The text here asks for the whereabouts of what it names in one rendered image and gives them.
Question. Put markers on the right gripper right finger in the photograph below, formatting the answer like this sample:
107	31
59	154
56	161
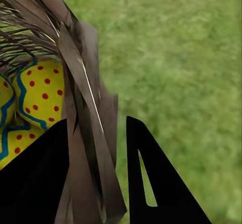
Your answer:
175	203

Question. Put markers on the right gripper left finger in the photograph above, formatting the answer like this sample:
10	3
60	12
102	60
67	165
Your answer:
31	185

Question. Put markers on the easter egg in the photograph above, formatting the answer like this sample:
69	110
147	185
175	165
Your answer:
39	88
15	137
8	101

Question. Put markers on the wicker basket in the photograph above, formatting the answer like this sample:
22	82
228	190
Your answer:
91	193

